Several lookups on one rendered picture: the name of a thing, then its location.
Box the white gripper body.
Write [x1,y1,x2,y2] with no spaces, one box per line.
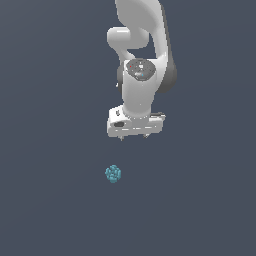
[106,104,167,138]

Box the small teal bumpy ball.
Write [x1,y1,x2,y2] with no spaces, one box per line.
[105,164,122,184]

